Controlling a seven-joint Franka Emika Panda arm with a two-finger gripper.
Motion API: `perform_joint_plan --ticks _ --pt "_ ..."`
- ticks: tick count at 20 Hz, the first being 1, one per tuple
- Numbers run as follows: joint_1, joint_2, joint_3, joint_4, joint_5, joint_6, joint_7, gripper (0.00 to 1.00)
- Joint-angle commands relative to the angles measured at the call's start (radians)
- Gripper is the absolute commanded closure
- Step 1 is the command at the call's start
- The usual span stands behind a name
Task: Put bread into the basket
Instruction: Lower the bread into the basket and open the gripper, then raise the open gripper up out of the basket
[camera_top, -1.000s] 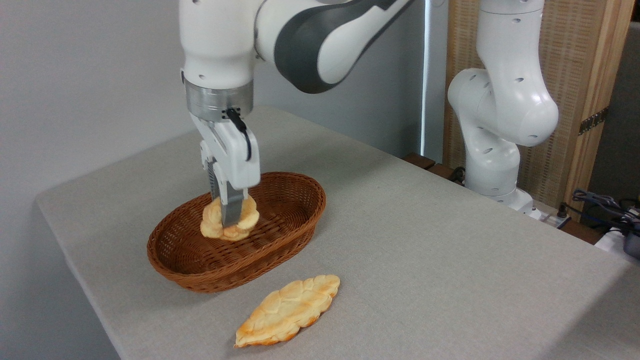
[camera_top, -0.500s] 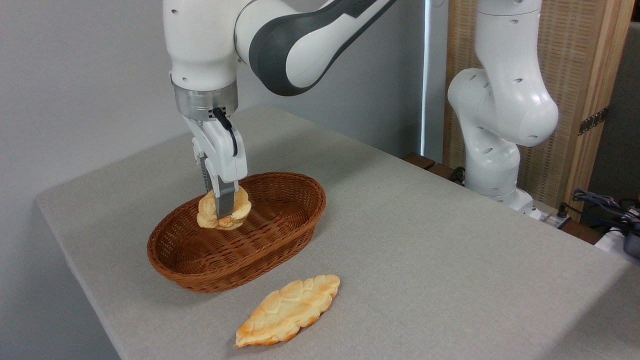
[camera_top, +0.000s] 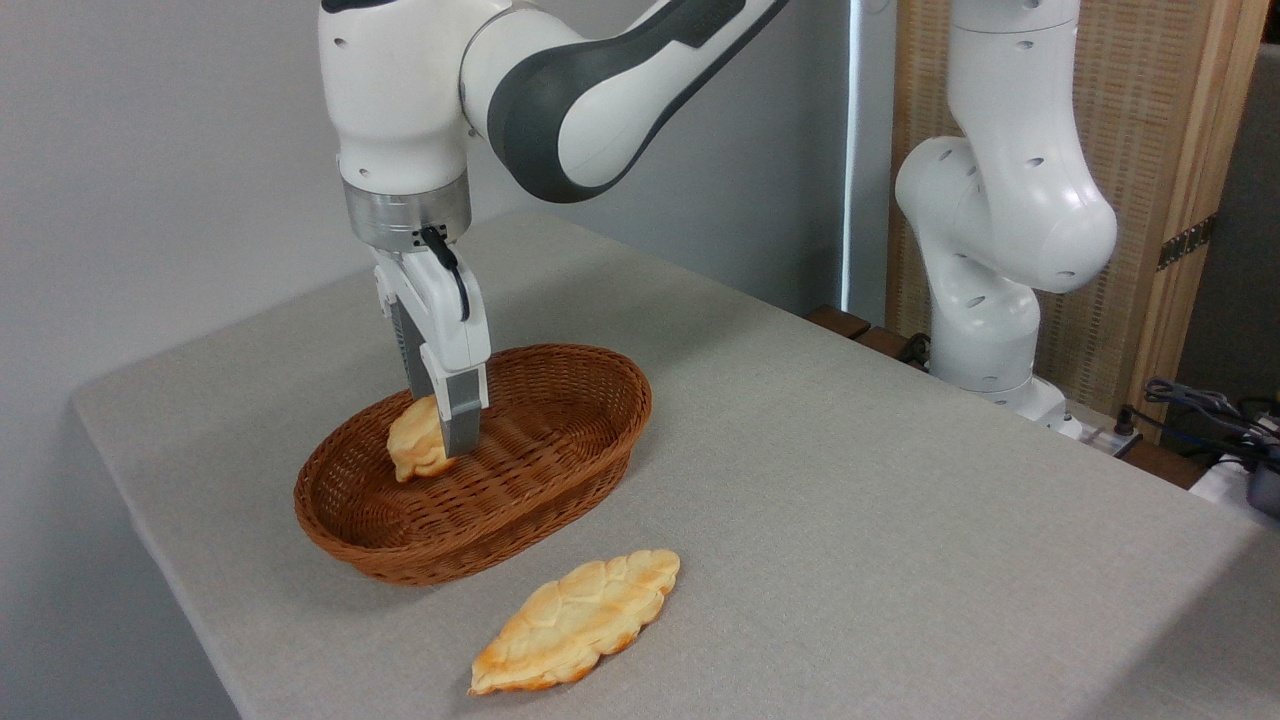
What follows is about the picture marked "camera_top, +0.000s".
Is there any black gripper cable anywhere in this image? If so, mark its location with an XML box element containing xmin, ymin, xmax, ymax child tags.
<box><xmin>418</xmin><ymin>225</ymin><xmax>471</xmax><ymax>323</ymax></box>

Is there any black cable bundle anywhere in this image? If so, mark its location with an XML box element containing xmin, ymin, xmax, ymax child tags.
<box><xmin>1118</xmin><ymin>377</ymin><xmax>1280</xmax><ymax>463</ymax></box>

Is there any gripper finger grey blade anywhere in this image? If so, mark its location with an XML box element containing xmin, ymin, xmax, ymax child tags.
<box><xmin>420</xmin><ymin>343</ymin><xmax>490</xmax><ymax>459</ymax></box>
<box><xmin>375</xmin><ymin>266</ymin><xmax>437</xmax><ymax>402</ymax></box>

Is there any metal hinge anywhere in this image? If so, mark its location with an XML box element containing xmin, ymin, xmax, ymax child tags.
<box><xmin>1157</xmin><ymin>213</ymin><xmax>1218</xmax><ymax>272</ymax></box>

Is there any brown wooden block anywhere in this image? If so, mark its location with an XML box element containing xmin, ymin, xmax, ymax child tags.
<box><xmin>807</xmin><ymin>306</ymin><xmax>872</xmax><ymax>341</ymax></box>

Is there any brown wicker oval basket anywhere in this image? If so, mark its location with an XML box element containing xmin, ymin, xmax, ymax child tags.
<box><xmin>293</xmin><ymin>343</ymin><xmax>653</xmax><ymax>587</ymax></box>

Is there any wooden woven screen panel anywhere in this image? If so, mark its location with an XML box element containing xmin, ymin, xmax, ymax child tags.
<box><xmin>885</xmin><ymin>0</ymin><xmax>1271</xmax><ymax>446</ymax></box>

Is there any long braided bread loaf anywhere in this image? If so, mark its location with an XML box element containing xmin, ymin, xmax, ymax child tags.
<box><xmin>468</xmin><ymin>548</ymin><xmax>682</xmax><ymax>696</ymax></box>

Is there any grey tablecloth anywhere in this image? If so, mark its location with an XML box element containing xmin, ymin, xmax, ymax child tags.
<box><xmin>70</xmin><ymin>210</ymin><xmax>1280</xmax><ymax>720</ymax></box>

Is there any round bread bun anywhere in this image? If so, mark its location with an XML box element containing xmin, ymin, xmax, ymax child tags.
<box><xmin>387</xmin><ymin>395</ymin><xmax>457</xmax><ymax>483</ymax></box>

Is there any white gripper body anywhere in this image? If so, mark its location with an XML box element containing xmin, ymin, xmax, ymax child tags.
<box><xmin>373</xmin><ymin>245</ymin><xmax>493</xmax><ymax>376</ymax></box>

